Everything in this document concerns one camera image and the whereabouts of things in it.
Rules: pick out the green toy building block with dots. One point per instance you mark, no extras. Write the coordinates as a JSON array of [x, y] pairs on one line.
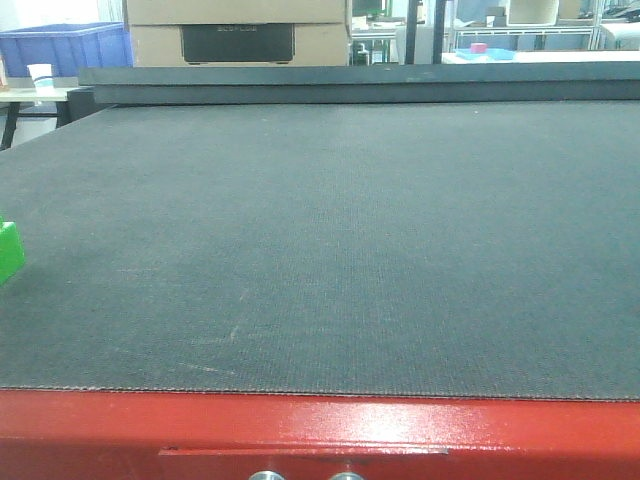
[[12, 255]]

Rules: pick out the dark grey conveyor belt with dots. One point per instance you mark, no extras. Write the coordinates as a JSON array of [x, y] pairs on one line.
[[475, 250]]

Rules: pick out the pink block in tray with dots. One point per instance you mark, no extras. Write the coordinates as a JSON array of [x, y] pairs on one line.
[[478, 48]]

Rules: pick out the small blue tray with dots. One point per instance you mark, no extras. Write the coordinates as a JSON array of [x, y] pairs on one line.
[[489, 55]]

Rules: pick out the cardboard box with black panel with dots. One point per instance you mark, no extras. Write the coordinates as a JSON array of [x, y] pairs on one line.
[[239, 33]]

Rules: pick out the white side table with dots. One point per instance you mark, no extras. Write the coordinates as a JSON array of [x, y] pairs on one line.
[[14, 98]]

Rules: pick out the blue plastic crate background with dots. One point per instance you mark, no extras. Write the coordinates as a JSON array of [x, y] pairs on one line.
[[68, 48]]

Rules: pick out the white paper cup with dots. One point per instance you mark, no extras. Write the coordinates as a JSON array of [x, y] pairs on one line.
[[42, 77]]

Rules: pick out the black conveyor end rail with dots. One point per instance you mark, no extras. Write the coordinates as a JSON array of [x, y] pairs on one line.
[[427, 83]]

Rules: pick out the red conveyor frame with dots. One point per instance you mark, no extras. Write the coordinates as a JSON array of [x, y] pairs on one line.
[[136, 435]]

